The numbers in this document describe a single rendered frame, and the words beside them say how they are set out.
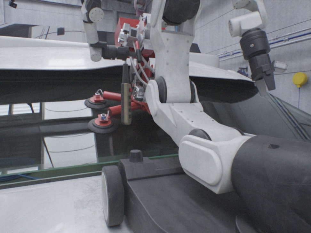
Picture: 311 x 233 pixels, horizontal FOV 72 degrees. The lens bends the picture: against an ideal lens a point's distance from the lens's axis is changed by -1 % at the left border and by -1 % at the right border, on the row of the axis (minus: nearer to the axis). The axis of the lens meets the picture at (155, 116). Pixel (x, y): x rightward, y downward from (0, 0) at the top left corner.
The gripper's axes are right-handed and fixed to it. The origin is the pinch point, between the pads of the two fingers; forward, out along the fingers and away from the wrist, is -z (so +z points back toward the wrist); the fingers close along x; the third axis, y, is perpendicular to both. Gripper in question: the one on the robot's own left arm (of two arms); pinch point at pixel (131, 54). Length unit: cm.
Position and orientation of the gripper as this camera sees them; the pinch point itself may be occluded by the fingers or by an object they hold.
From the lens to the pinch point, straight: 146.7
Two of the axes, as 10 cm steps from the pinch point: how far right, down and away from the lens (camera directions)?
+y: -1.1, -9.7, 2.0
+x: 3.5, -2.2, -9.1
